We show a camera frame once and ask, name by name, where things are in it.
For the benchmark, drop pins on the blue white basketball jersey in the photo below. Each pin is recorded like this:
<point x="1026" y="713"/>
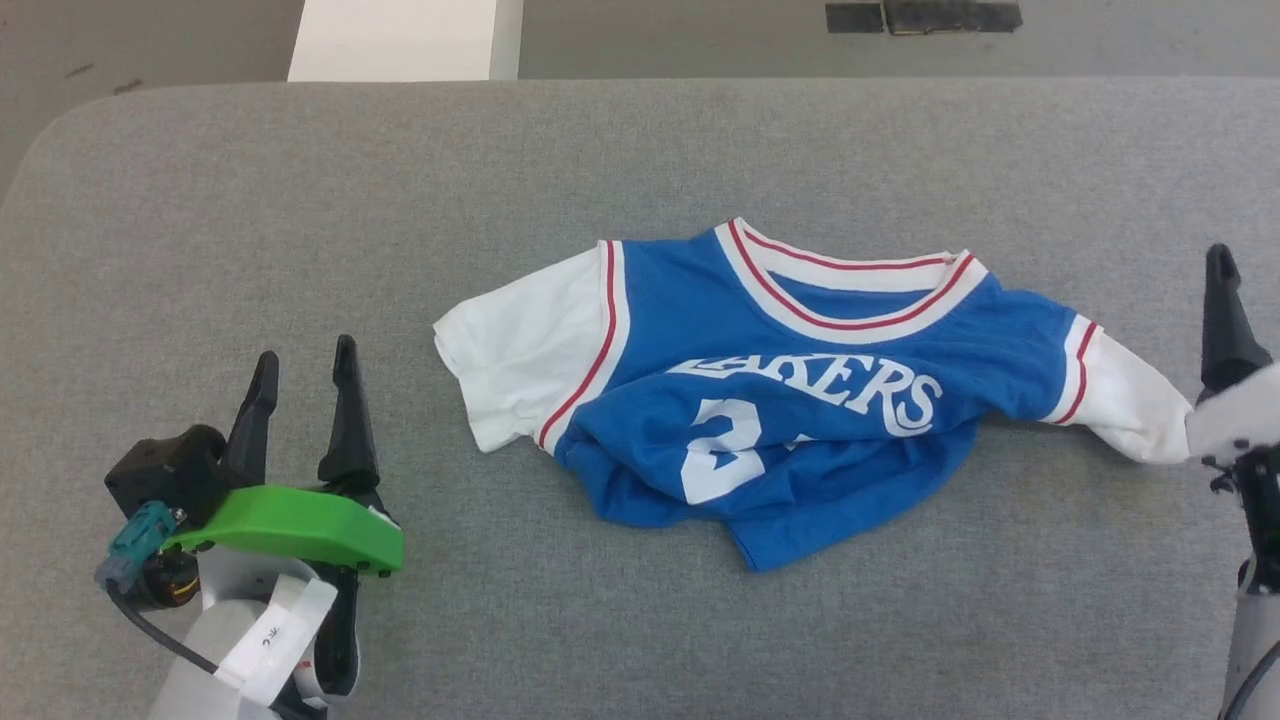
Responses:
<point x="800" y="330"/>

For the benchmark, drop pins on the small black floor mat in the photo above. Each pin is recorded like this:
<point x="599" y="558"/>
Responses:
<point x="855" y="18"/>

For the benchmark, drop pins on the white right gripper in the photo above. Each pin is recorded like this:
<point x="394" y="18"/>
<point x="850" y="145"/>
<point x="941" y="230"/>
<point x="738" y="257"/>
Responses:
<point x="1240" y="420"/>

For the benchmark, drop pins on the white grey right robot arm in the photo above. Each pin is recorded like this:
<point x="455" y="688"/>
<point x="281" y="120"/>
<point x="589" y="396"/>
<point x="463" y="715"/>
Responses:
<point x="1255" y="600"/>

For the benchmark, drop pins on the white box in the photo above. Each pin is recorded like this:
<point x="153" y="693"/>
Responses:
<point x="400" y="40"/>

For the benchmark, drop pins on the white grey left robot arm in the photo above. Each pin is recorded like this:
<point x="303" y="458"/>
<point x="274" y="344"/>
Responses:
<point x="200" y="670"/>

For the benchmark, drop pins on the large black floor mat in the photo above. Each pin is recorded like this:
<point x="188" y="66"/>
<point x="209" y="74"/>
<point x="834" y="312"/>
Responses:
<point x="950" y="16"/>

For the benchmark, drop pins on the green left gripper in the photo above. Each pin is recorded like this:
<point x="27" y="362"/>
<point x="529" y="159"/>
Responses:
<point x="290" y="525"/>

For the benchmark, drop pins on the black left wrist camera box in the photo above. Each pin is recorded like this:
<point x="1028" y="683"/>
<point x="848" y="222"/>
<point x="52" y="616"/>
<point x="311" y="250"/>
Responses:
<point x="170" y="470"/>

